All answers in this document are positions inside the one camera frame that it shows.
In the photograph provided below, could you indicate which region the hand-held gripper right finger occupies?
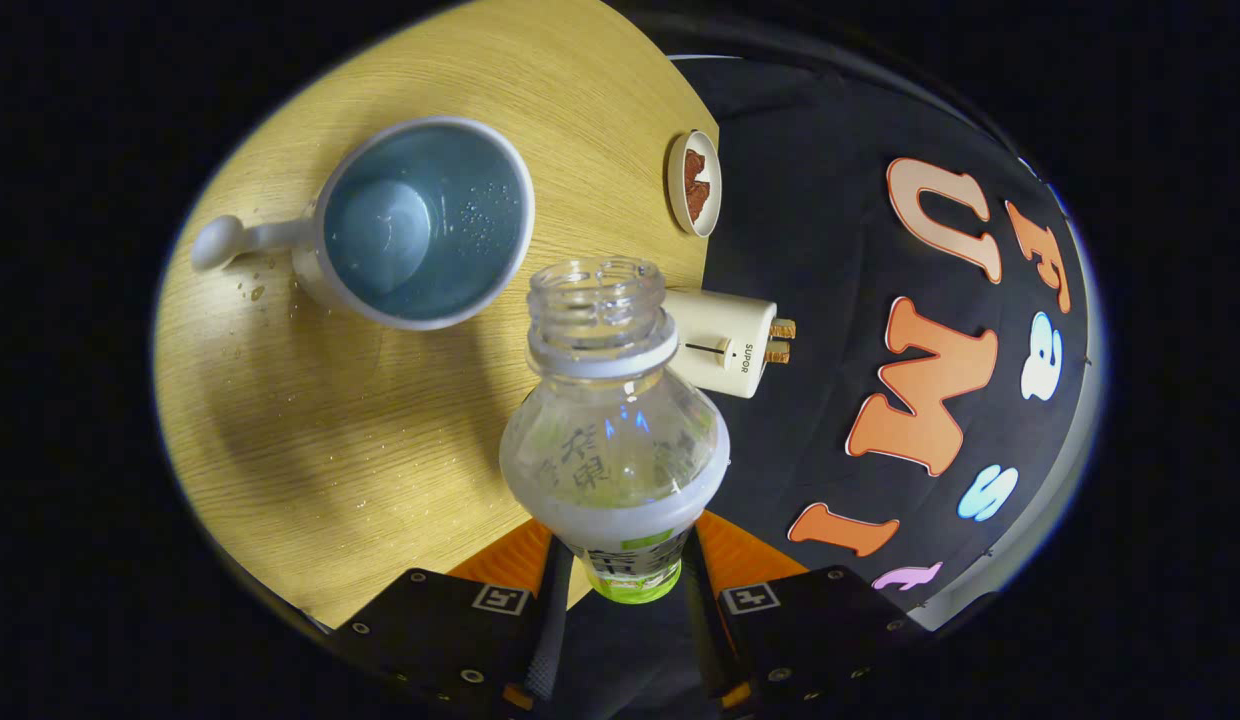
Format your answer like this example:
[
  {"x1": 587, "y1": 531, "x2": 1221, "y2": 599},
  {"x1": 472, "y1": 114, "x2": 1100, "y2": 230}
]
[{"x1": 680, "y1": 510, "x2": 927, "y2": 713}]

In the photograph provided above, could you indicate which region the white oval plate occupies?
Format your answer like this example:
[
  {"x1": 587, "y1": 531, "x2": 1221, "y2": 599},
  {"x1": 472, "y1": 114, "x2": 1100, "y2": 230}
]
[{"x1": 666, "y1": 130, "x2": 722, "y2": 238}]

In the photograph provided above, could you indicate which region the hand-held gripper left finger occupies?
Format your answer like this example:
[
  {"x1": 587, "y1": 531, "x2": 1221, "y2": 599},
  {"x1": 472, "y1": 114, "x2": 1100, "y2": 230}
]
[{"x1": 330, "y1": 518, "x2": 576, "y2": 713}]

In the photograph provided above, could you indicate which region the round wooden table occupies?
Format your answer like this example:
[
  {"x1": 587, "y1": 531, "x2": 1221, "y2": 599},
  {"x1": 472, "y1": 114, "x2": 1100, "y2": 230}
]
[{"x1": 152, "y1": 0, "x2": 721, "y2": 629}]

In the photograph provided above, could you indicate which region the white toaster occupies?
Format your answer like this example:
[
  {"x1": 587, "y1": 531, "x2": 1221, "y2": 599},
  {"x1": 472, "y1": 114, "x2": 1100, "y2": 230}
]
[{"x1": 663, "y1": 289, "x2": 779, "y2": 399}]

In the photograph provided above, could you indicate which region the white cup with blue inside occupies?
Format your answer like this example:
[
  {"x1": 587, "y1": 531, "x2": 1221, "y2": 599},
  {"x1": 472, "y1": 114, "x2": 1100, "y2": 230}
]
[{"x1": 190, "y1": 115, "x2": 536, "y2": 332}]

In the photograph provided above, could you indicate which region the clear plastic juice bottle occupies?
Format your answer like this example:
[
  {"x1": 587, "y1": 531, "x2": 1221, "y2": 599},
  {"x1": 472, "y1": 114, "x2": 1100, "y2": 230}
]
[{"x1": 498, "y1": 257, "x2": 731, "y2": 605}]

